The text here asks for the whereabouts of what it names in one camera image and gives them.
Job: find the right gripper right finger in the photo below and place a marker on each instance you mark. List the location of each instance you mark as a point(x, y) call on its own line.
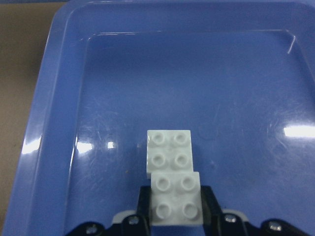
point(211, 212)

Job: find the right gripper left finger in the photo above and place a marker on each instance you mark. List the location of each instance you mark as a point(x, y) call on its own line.
point(144, 206)

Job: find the white block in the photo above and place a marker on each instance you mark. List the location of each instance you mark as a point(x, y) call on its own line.
point(176, 199)
point(169, 151)

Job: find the blue plastic tray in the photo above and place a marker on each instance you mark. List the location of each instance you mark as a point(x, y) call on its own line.
point(239, 74)

